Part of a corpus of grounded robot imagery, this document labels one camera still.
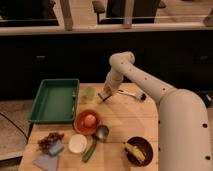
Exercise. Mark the yellow corn cob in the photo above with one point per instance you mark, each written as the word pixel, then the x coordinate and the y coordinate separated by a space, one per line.
pixel 134 150

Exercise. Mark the orange bowl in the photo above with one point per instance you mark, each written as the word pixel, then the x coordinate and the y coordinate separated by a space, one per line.
pixel 79 122

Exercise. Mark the dark brown bowl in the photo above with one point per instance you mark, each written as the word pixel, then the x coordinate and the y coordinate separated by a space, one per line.
pixel 144 146

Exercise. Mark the translucent green plastic cup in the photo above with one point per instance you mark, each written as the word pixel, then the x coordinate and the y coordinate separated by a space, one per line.
pixel 88 93

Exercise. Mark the grey blue cloth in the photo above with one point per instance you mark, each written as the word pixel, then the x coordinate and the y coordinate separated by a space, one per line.
pixel 46 162

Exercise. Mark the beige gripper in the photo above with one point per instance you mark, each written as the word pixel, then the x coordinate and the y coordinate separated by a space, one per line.
pixel 107 92

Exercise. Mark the blue grey sponge block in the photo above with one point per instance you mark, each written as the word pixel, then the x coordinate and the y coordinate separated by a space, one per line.
pixel 56 148

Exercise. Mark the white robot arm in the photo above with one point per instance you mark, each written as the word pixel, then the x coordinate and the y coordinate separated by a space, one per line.
pixel 184 133

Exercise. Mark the green plastic tray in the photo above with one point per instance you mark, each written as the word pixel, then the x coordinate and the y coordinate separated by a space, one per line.
pixel 55 102

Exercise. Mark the green-handled metal scoop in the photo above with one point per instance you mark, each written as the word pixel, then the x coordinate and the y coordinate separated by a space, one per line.
pixel 101 134

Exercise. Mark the white round lid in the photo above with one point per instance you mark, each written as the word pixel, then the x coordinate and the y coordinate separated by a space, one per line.
pixel 77 144

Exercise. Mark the orange peach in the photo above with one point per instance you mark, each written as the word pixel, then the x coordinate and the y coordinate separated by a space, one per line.
pixel 89 121

